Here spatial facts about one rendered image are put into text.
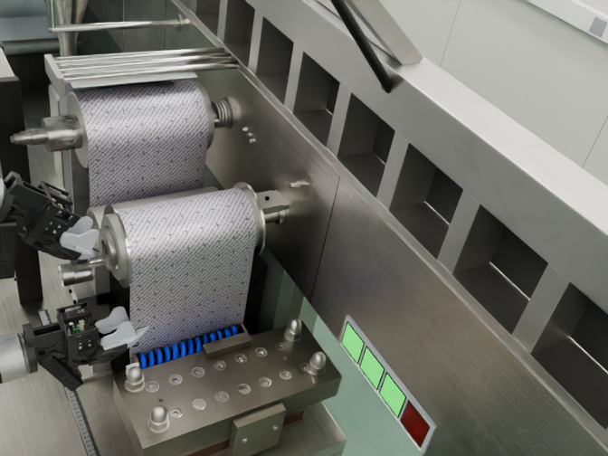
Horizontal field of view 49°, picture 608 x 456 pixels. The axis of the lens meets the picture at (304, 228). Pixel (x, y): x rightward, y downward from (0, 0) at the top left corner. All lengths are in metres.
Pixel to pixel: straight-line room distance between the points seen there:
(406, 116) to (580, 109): 2.77
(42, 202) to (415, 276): 0.58
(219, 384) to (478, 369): 0.52
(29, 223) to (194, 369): 0.41
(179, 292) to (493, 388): 0.59
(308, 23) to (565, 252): 0.59
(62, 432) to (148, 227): 0.45
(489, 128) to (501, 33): 3.14
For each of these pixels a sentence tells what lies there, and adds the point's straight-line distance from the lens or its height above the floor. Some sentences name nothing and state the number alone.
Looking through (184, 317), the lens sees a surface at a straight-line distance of 1.29.
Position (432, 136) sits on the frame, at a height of 1.61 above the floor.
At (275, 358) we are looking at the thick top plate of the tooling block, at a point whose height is 1.03.
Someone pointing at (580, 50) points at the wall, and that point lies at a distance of 3.67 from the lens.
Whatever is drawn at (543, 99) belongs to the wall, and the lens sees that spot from 3.82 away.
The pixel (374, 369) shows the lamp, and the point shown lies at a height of 1.19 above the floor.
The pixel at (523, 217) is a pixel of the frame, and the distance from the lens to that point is 0.82.
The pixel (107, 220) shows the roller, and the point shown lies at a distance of 1.18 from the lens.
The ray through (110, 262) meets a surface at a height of 1.25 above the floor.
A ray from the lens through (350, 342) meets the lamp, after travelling 1.17.
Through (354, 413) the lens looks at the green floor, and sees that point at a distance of 2.60.
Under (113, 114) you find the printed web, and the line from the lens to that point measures 1.29.
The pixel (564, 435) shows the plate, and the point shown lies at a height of 1.41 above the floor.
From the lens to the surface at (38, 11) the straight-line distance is 2.02.
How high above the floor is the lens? 2.02
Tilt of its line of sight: 37 degrees down
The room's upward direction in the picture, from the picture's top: 12 degrees clockwise
